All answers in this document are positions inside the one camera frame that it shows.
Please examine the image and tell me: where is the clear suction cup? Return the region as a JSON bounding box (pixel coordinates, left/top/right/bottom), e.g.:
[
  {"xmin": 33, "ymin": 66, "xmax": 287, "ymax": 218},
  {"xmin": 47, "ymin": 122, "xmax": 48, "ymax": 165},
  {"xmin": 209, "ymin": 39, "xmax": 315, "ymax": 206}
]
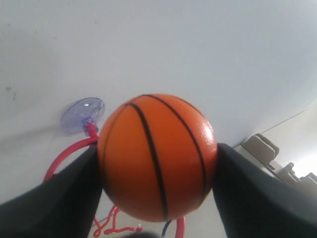
[{"xmin": 60, "ymin": 97, "xmax": 105, "ymax": 136}]

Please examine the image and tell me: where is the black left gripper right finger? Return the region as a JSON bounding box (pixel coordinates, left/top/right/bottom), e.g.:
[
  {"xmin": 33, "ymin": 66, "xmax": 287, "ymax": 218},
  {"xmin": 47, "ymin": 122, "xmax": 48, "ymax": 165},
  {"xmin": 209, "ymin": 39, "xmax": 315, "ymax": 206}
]
[{"xmin": 213, "ymin": 143, "xmax": 317, "ymax": 238}]

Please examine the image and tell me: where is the small orange basketball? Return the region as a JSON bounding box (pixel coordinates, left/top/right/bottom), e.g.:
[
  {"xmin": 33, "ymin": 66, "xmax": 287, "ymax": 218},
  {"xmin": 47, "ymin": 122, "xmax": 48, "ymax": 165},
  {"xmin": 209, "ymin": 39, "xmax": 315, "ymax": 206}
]
[{"xmin": 98, "ymin": 94, "xmax": 217, "ymax": 222}]

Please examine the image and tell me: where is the red mini basketball hoop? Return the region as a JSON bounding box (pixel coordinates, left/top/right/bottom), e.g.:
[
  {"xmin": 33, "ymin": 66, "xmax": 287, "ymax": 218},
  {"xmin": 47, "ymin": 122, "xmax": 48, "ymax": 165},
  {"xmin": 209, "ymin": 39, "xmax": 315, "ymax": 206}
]
[{"xmin": 42, "ymin": 122, "xmax": 186, "ymax": 238}]

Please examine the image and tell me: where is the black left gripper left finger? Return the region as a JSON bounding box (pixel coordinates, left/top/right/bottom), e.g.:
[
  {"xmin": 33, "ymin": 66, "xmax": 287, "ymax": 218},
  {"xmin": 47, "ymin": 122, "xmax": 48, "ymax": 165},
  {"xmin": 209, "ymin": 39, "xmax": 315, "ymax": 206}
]
[{"xmin": 0, "ymin": 145, "xmax": 102, "ymax": 238}]

